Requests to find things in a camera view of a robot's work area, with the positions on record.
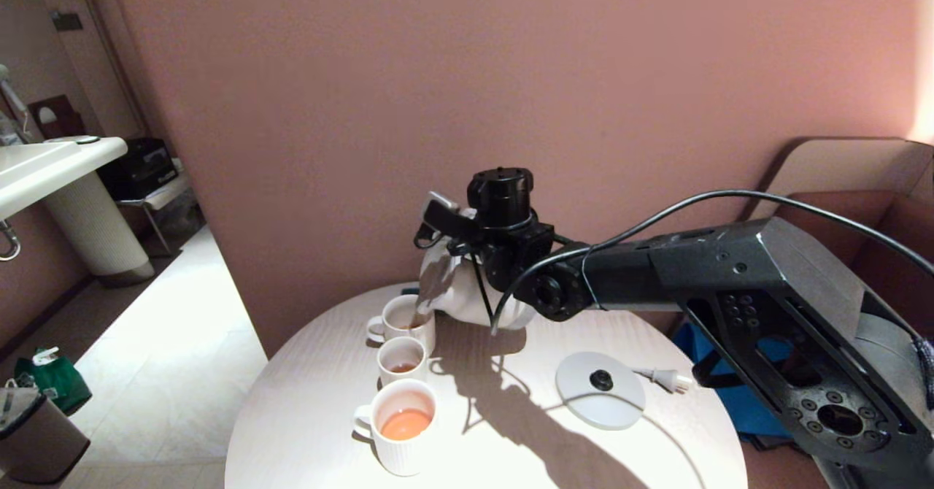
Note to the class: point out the green bag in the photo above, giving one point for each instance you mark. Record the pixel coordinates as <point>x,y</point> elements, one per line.
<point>62,387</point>

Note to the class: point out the beige leaning board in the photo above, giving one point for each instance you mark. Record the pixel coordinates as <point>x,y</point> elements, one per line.
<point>839,160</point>

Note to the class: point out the chrome drain pipe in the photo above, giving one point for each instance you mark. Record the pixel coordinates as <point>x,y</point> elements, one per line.
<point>9,235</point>

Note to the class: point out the black box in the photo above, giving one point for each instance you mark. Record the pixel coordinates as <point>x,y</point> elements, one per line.
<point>142,171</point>

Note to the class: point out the blue cushion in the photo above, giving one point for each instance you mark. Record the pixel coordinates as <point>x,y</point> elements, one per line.
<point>751,409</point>

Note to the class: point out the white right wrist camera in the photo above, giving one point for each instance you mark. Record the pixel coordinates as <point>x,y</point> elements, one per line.
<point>445,215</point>

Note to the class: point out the brown trash bin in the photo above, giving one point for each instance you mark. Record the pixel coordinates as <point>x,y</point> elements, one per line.
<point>40,445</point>

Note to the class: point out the round white kettle base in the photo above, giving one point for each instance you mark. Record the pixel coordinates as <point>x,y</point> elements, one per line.
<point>591,401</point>

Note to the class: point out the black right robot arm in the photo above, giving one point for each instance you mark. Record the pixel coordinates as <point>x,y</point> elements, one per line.
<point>693,270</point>

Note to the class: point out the large white ribbed mug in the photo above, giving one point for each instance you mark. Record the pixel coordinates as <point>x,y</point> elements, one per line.
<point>401,452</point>

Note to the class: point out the white sink counter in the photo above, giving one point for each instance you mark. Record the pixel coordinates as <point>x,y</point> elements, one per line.
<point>44,175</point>

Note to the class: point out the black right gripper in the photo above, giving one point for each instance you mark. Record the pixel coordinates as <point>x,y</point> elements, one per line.
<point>503,204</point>

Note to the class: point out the medium white ribbed mug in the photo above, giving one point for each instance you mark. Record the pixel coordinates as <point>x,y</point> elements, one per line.
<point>405,344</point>

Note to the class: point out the small white mug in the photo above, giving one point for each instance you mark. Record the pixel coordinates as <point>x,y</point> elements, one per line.
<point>387,376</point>

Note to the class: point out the round dish on counter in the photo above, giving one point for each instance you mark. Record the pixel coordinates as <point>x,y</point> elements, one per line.
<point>89,139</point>

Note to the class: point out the brown wall tissue holder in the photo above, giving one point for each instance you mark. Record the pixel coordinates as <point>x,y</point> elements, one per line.
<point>66,121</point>

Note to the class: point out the white power plug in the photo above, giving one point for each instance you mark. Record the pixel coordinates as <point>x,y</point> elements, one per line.
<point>671,381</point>

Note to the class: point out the white electric kettle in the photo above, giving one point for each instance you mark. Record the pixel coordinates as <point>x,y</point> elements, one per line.
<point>467,299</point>

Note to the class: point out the beige door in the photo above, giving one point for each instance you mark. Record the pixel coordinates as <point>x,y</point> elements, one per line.
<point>95,73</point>

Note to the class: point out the white ribbed pedestal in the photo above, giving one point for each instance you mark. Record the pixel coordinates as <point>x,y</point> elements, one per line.
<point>95,233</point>

